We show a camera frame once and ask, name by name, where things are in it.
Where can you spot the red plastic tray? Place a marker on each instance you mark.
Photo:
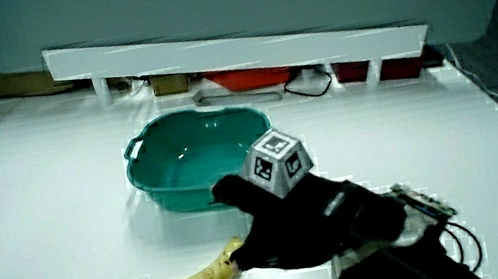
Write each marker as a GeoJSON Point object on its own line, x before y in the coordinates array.
{"type": "Point", "coordinates": [251, 78]}

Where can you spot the white shelf riser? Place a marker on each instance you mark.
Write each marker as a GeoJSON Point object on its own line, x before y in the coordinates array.
{"type": "Point", "coordinates": [234, 50]}

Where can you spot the person's left hand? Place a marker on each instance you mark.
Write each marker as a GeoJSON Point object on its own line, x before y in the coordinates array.
{"type": "Point", "coordinates": [304, 226]}

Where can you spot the green plastic basin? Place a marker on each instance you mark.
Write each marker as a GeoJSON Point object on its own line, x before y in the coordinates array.
{"type": "Point", "coordinates": [192, 161]}

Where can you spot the grey partition panel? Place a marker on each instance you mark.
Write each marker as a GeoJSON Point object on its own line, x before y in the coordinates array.
{"type": "Point", "coordinates": [256, 1]}

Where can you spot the white desk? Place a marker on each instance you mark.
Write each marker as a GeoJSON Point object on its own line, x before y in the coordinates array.
{"type": "Point", "coordinates": [39, 220]}

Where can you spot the cardboard box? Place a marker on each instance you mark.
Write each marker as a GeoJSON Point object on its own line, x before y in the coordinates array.
{"type": "Point", "coordinates": [170, 84]}

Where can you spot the dark red box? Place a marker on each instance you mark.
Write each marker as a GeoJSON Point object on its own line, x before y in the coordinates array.
{"type": "Point", "coordinates": [402, 68]}
{"type": "Point", "coordinates": [350, 72]}

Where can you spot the grey flat metal tool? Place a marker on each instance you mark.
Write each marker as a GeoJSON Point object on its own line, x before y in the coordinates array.
{"type": "Point", "coordinates": [237, 97]}

